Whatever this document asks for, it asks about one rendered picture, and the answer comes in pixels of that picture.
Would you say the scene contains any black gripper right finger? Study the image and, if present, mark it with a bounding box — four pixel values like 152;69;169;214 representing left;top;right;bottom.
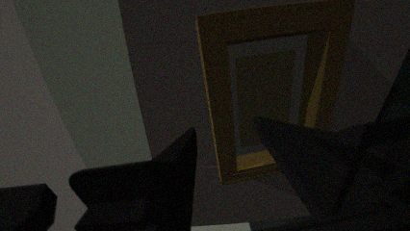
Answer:
254;115;410;218

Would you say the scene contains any wooden picture frame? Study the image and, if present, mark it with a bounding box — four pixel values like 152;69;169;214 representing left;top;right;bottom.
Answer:
195;0;356;186

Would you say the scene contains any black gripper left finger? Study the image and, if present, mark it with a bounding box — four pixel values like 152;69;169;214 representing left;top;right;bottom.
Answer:
68;127;197;231

